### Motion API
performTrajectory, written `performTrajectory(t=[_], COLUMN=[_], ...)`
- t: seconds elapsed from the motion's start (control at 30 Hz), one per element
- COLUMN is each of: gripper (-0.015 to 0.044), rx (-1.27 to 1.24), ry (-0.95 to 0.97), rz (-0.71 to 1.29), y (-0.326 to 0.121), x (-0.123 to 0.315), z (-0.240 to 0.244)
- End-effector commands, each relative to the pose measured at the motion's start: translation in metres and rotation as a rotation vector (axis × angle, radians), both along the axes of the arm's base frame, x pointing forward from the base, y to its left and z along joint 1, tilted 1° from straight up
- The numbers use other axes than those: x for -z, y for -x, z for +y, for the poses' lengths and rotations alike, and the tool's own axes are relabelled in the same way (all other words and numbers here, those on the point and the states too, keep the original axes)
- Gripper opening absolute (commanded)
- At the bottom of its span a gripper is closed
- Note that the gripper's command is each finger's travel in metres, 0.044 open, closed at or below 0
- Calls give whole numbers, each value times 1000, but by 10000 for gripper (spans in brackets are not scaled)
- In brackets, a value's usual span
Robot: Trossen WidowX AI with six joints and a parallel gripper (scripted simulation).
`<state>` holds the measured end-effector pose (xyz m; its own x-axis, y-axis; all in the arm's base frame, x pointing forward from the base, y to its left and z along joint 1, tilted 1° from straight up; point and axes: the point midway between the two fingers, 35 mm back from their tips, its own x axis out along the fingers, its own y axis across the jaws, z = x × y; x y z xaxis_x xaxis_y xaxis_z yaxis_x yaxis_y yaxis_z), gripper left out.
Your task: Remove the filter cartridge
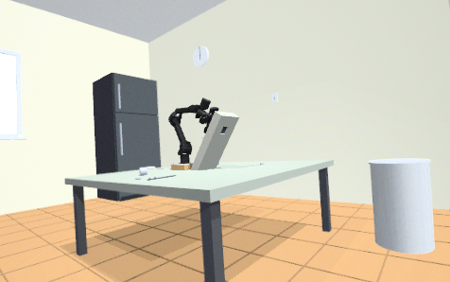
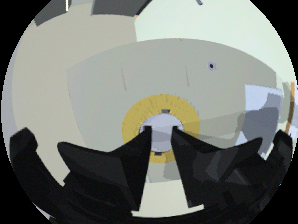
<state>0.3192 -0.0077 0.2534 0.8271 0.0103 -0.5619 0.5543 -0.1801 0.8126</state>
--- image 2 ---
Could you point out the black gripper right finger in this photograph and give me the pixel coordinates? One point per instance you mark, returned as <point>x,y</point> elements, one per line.
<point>202,166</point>

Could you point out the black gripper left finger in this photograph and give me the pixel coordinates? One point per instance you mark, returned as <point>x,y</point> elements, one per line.
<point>126,166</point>

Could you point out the white cylinder with two slots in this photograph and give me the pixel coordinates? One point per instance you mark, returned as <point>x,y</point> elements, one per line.
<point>162,128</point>

